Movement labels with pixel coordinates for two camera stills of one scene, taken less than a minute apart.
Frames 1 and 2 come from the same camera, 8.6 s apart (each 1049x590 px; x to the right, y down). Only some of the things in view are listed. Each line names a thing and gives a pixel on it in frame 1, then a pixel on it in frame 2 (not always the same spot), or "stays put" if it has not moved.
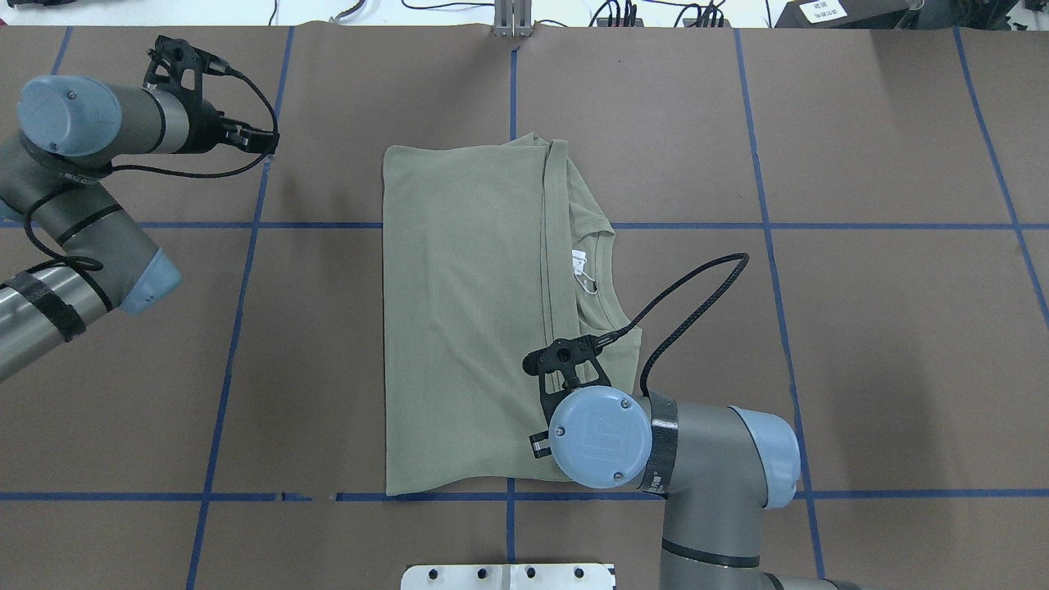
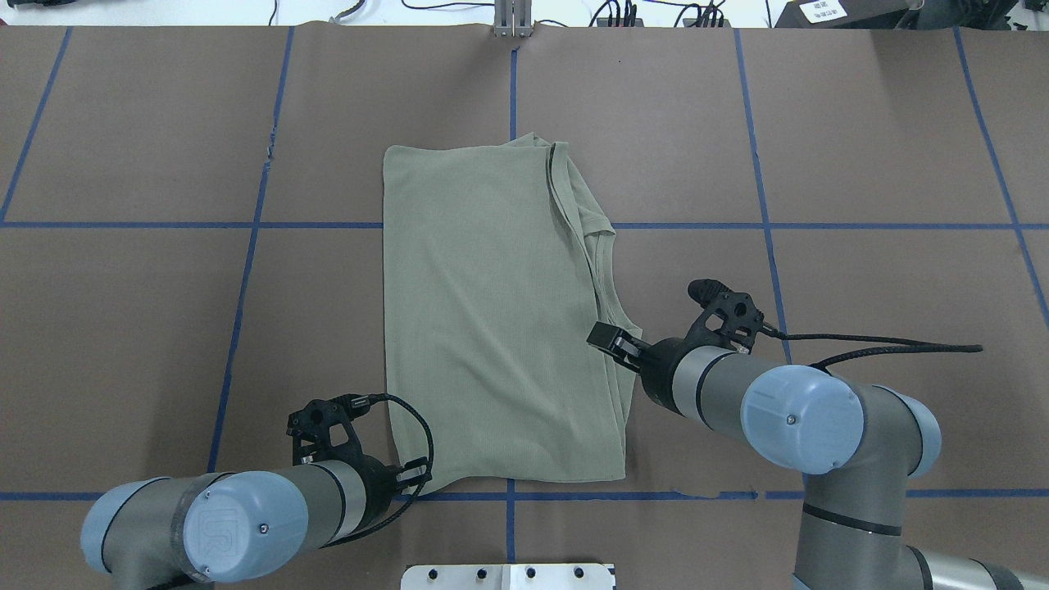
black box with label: (843, 14) stays put
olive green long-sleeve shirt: (496, 269) stays put
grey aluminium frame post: (512, 19) stays put
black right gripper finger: (535, 440) -> (615, 339)
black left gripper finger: (252, 138) -> (418, 462)
